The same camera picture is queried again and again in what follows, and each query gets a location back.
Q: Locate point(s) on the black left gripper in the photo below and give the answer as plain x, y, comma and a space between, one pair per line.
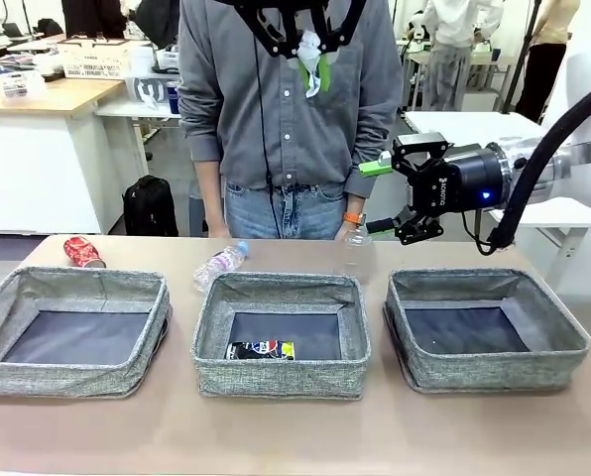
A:
295, 12

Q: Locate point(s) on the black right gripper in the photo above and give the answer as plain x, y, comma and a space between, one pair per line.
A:
469, 181

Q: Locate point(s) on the white paper ball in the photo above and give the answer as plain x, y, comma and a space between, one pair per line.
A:
308, 49

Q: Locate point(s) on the clear capless plastic bottle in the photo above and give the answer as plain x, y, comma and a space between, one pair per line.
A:
357, 255

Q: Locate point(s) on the crushed dark soda can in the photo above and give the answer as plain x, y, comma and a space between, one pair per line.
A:
261, 349

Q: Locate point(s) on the crushed red soda can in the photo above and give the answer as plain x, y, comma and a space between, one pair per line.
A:
82, 252

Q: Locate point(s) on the person's right forearm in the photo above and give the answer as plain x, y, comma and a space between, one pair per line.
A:
203, 144

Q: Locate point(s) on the person's left forearm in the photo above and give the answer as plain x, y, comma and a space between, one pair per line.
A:
360, 191

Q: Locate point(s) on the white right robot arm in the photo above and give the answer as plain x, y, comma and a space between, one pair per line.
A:
588, 149

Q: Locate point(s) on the person's left hand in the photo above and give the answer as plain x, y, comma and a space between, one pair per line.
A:
351, 229

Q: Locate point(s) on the person's right hand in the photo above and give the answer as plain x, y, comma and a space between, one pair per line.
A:
219, 232

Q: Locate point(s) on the orange wristband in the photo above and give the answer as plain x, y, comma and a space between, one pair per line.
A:
354, 217

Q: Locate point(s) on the blue jeans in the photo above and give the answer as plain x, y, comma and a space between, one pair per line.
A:
300, 213

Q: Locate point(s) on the grey button shirt torso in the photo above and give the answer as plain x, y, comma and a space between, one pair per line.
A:
256, 124

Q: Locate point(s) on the large white table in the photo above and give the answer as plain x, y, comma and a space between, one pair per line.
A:
474, 126

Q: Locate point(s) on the bystander in white shirt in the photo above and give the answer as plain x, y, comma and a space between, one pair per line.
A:
454, 49

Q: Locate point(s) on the white plastic container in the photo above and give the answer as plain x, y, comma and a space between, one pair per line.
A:
142, 59

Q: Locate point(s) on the white sign with logo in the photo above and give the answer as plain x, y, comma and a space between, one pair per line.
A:
149, 90

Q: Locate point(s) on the white background desk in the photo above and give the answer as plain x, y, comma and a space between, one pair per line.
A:
142, 111

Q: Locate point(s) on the crushed blue-capped plastic bottle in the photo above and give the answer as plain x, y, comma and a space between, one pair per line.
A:
221, 263

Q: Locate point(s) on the black tripod pole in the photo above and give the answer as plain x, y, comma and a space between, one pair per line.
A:
523, 54

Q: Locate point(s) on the grey fabric basket tilted rim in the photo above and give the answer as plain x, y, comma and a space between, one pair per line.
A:
499, 369

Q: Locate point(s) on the bystander in beige top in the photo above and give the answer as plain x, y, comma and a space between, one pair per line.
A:
548, 54

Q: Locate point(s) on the white slatted crate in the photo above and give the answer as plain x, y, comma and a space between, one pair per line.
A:
97, 58

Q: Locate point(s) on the bystander in black clothes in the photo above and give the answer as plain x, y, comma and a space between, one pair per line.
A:
94, 17

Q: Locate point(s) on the narrow grey fabric basket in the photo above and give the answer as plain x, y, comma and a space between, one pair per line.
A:
275, 379

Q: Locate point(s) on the black backpack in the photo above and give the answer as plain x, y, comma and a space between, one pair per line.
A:
151, 208

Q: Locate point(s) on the small white labelled box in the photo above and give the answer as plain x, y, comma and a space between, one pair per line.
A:
22, 84

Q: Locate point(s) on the wide grey fabric basket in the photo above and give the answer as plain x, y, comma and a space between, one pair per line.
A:
52, 374

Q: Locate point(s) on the metal frame background desk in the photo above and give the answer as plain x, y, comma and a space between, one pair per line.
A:
409, 59

